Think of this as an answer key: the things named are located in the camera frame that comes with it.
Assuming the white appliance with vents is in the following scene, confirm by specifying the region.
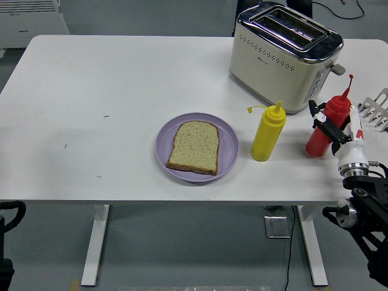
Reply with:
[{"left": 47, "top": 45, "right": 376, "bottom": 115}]
[{"left": 0, "top": 0, "right": 70, "bottom": 58}]

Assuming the metal floor socket plate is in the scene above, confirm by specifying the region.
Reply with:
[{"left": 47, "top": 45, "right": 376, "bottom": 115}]
[{"left": 263, "top": 215, "right": 292, "bottom": 239}]

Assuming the red squeeze bottle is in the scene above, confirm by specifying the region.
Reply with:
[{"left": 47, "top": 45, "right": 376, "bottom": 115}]
[{"left": 305, "top": 73, "right": 354, "bottom": 158}]

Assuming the silver metal rack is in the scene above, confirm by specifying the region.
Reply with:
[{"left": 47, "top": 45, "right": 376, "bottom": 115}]
[{"left": 357, "top": 87, "right": 388, "bottom": 133}]

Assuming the black floor cable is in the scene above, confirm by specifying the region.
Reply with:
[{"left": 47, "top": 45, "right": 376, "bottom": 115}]
[{"left": 283, "top": 205, "right": 296, "bottom": 291}]

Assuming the white table leg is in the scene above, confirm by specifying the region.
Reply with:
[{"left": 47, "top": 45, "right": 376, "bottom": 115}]
[
  {"left": 296, "top": 205, "right": 329, "bottom": 287},
  {"left": 80, "top": 204, "right": 110, "bottom": 287}
]

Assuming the cream and chrome toaster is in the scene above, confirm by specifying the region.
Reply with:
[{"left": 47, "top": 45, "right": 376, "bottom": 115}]
[{"left": 228, "top": 1, "right": 346, "bottom": 115}]

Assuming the slice of bread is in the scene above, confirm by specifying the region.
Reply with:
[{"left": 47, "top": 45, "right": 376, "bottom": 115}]
[{"left": 166, "top": 120, "right": 220, "bottom": 176}]

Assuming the purple plate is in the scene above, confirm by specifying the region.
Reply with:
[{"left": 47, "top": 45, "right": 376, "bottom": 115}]
[{"left": 155, "top": 112, "right": 239, "bottom": 183}]

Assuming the yellow squeeze bottle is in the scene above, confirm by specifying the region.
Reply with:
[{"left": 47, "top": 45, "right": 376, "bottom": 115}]
[{"left": 247, "top": 100, "right": 287, "bottom": 162}]

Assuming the thin black cable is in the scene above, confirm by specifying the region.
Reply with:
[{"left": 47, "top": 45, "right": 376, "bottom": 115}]
[{"left": 312, "top": 0, "right": 366, "bottom": 19}]

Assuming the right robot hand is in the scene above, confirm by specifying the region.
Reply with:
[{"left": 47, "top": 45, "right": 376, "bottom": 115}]
[{"left": 308, "top": 99, "right": 370, "bottom": 169}]

